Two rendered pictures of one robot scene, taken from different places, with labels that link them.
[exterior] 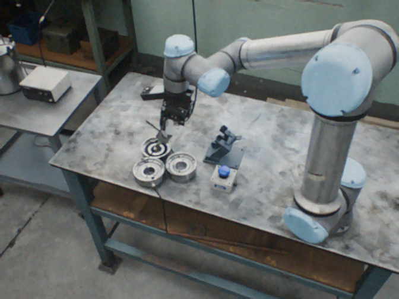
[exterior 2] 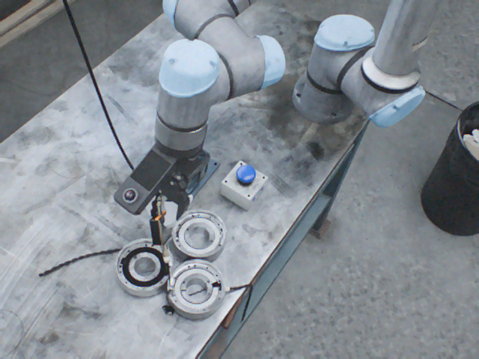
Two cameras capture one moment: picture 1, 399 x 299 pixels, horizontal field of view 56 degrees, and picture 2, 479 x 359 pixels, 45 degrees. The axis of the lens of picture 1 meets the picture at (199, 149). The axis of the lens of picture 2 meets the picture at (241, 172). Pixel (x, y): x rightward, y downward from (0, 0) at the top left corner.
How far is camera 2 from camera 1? 0.97 m
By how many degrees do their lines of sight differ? 52
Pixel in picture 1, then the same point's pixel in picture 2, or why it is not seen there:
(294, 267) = not seen: hidden behind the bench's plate
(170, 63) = (205, 99)
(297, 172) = (247, 100)
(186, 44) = (207, 49)
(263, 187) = (263, 145)
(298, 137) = not seen: hidden behind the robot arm
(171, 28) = not seen: outside the picture
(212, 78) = (278, 54)
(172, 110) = (194, 171)
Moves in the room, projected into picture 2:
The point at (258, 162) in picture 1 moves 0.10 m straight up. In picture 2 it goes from (213, 134) to (216, 105)
